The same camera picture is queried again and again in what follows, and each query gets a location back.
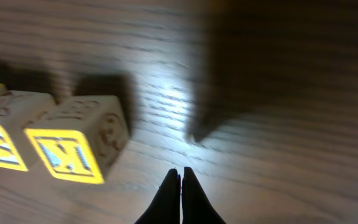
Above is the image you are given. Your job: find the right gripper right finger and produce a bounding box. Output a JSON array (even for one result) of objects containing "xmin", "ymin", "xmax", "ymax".
[{"xmin": 181, "ymin": 167, "xmax": 226, "ymax": 224}]

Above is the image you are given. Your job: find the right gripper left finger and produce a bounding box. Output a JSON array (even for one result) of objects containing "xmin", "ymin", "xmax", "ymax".
[{"xmin": 135, "ymin": 169, "xmax": 181, "ymax": 224}]

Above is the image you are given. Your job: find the fifth row block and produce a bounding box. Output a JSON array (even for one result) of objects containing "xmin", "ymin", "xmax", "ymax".
[{"xmin": 24, "ymin": 95, "xmax": 129, "ymax": 184}]

